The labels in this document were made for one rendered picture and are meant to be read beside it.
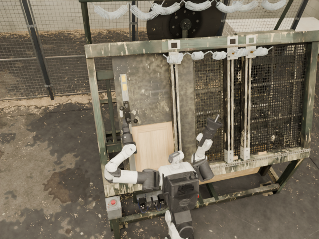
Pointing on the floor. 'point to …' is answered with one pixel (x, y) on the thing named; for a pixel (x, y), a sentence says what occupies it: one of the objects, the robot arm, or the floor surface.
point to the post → (116, 228)
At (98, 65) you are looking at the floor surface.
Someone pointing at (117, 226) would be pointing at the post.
